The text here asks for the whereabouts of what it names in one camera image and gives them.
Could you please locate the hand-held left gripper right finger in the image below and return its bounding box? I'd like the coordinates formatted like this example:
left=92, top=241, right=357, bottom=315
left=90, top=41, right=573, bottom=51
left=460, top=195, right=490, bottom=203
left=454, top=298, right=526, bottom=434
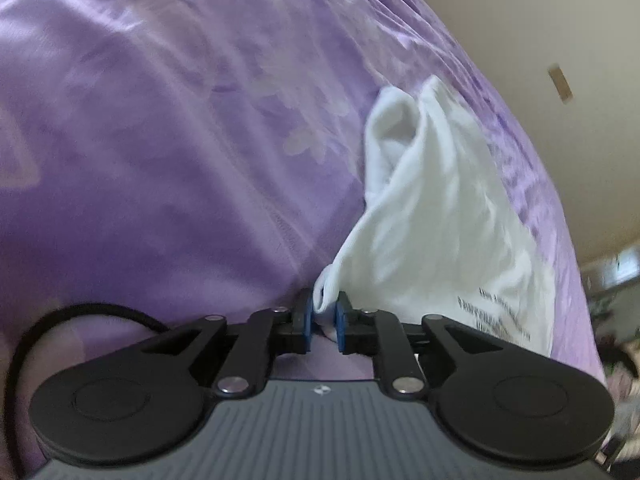
left=334, top=291, right=506, bottom=402

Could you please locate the wall socket strip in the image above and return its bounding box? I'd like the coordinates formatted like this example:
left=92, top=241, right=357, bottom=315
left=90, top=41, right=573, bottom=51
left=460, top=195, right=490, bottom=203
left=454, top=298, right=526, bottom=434
left=547, top=63, right=574, bottom=106

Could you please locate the white printed sweatshirt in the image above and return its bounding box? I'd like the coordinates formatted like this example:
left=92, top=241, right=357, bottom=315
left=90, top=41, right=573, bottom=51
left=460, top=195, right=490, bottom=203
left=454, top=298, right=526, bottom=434
left=312, top=75, right=559, bottom=359

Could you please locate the black cable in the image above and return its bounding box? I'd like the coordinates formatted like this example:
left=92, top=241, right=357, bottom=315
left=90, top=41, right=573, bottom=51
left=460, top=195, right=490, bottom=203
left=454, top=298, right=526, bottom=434
left=4, top=302, right=172, bottom=413

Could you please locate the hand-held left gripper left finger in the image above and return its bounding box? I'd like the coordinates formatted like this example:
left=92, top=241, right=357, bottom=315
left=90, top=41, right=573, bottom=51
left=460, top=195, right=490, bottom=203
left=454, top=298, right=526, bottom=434
left=135, top=287, right=316, bottom=402

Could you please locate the purple bed sheet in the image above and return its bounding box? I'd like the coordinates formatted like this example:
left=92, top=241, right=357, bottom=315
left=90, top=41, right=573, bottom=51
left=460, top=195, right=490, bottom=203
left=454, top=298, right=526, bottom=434
left=0, top=0, right=609, bottom=480

